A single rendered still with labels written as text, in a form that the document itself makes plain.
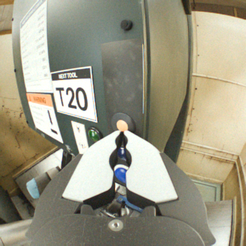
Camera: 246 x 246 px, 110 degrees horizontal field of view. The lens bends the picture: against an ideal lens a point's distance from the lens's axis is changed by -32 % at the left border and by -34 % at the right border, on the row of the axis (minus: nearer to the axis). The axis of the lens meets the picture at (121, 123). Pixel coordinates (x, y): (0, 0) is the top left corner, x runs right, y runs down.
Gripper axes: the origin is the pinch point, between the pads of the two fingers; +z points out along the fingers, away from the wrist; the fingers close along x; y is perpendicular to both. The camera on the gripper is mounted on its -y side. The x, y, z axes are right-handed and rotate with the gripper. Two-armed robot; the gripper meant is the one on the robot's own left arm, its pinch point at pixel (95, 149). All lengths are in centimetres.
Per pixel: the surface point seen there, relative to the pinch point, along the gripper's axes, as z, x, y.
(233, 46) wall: 94, 51, -57
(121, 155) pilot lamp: -15.8, 33.1, -25.6
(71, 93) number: -16.8, 25.1, -32.6
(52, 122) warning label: -18.6, 16.0, -26.1
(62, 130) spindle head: -17.9, 19.3, -25.2
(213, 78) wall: 90, 35, -27
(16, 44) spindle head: -22, -1, -48
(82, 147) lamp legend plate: -16.9, 24.8, -23.4
